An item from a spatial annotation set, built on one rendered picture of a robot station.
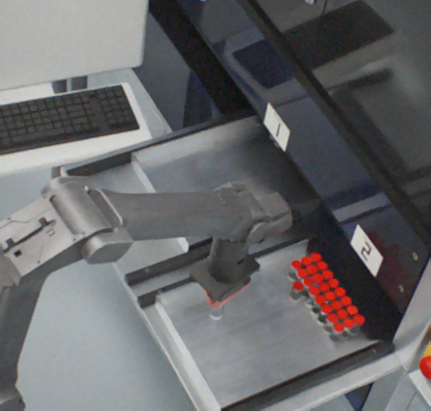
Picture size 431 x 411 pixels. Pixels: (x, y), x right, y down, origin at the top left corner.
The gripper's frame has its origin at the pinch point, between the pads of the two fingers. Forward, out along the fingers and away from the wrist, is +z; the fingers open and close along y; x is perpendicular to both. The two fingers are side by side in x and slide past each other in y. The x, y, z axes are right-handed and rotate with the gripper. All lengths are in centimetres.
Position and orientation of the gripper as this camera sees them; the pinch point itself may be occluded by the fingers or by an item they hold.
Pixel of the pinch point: (218, 301)
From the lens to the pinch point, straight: 184.9
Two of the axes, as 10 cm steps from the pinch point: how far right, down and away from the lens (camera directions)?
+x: -6.7, -6.2, 4.1
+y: 7.3, -4.6, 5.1
